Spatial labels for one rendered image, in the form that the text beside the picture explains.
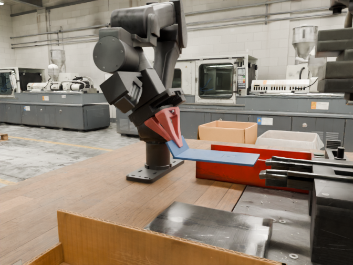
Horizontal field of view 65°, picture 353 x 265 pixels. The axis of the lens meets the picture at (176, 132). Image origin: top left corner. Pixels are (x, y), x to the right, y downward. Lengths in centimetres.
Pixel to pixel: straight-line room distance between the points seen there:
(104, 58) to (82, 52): 952
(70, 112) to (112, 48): 704
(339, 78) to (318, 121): 456
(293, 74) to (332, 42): 512
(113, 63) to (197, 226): 28
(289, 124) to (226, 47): 310
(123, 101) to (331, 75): 29
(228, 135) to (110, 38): 233
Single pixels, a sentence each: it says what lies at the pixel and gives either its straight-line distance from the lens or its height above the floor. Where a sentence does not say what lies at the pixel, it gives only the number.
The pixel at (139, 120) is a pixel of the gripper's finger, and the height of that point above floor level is 105.
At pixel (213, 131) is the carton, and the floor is 68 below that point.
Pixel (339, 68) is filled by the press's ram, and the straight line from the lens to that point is 37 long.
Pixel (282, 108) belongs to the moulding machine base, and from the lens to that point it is 495.
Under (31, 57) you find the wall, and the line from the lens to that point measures 1203.
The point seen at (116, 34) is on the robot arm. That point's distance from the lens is 47.
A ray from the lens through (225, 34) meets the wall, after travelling 736.
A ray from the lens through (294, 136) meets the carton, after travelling 321.
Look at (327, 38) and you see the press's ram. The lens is 41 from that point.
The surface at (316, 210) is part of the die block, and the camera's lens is 38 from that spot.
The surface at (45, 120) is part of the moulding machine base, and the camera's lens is 827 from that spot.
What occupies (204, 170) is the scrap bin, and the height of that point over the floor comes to 92.
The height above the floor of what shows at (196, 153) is 99.
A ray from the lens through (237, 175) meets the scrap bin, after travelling 63.
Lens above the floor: 111
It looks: 9 degrees down
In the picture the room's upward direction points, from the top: straight up
